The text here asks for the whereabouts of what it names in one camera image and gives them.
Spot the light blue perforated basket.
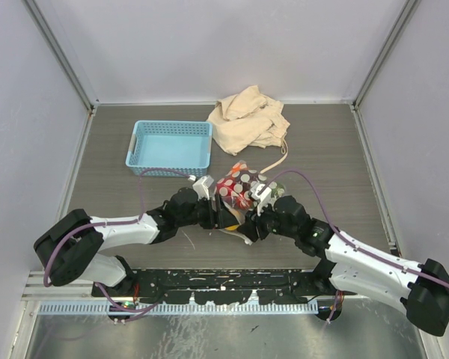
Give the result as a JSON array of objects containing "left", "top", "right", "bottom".
[{"left": 125, "top": 120, "right": 213, "bottom": 177}]

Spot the light blue cable duct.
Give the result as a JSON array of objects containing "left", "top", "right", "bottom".
[{"left": 37, "top": 300, "right": 318, "bottom": 316}]

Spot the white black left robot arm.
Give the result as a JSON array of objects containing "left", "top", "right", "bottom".
[{"left": 34, "top": 188, "right": 238, "bottom": 296}]

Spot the beige drawstring cloth bag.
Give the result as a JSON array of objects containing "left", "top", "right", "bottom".
[{"left": 207, "top": 85, "right": 290, "bottom": 174}]

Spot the fake yellow peach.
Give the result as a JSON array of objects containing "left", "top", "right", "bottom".
[{"left": 225, "top": 224, "right": 240, "bottom": 230}]

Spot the fake orange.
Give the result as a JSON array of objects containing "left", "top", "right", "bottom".
[{"left": 226, "top": 164, "right": 242, "bottom": 178}]

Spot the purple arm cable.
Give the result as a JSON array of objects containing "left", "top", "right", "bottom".
[
  {"left": 43, "top": 168, "right": 198, "bottom": 288},
  {"left": 265, "top": 170, "right": 449, "bottom": 310}
]

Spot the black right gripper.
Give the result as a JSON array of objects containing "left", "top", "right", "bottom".
[{"left": 237, "top": 198, "right": 298, "bottom": 242}]

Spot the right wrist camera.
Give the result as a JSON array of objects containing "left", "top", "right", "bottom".
[{"left": 250, "top": 182, "right": 272, "bottom": 216}]

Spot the fake red pomegranate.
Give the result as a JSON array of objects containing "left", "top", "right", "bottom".
[{"left": 216, "top": 177, "right": 252, "bottom": 209}]

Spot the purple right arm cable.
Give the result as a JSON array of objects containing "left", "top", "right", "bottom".
[{"left": 265, "top": 170, "right": 449, "bottom": 310}]

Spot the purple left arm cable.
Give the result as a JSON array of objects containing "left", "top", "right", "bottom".
[{"left": 43, "top": 168, "right": 198, "bottom": 288}]

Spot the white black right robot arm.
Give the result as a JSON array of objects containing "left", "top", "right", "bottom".
[{"left": 237, "top": 196, "right": 449, "bottom": 337}]

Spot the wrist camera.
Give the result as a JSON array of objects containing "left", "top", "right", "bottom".
[
  {"left": 192, "top": 175, "right": 214, "bottom": 200},
  {"left": 250, "top": 182, "right": 272, "bottom": 216}
]

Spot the clear zip top bag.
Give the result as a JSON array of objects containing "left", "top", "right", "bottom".
[{"left": 215, "top": 160, "right": 268, "bottom": 245}]

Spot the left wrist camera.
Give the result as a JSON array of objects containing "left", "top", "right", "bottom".
[{"left": 192, "top": 175, "right": 214, "bottom": 200}]

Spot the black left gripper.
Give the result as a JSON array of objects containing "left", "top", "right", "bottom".
[{"left": 176, "top": 193, "right": 238, "bottom": 229}]

